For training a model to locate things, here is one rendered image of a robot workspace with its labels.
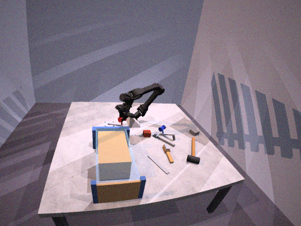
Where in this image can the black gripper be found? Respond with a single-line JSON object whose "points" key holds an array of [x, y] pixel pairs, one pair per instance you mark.
{"points": [[126, 114]]}

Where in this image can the grey flat bar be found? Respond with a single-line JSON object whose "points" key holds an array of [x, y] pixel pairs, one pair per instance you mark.
{"points": [[159, 165]]}

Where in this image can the black mallet with wooden handle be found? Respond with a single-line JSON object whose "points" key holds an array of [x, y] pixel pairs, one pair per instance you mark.
{"points": [[192, 158]]}

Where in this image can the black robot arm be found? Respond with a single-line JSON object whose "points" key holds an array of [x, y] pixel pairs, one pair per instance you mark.
{"points": [[138, 93]]}

